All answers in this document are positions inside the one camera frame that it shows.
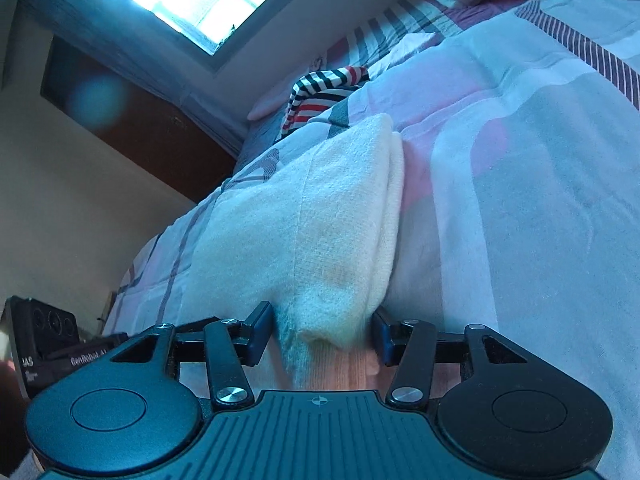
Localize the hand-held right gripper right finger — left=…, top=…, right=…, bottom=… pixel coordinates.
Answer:
left=370, top=307, right=531, bottom=406

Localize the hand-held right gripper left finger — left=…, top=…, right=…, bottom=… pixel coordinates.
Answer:
left=107, top=301, right=275, bottom=408

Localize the cream knitted garment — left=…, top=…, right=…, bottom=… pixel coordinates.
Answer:
left=191, top=112, right=407, bottom=392

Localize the pink pillow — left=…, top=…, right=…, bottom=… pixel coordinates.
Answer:
left=247, top=91, right=303, bottom=122

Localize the brown wooden door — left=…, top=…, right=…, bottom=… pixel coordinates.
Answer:
left=40, top=35, right=238, bottom=206

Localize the striped garment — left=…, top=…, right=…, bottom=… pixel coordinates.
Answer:
left=279, top=64, right=372, bottom=140

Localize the grey curtain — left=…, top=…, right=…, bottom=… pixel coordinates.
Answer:
left=17, top=0, right=251, bottom=161

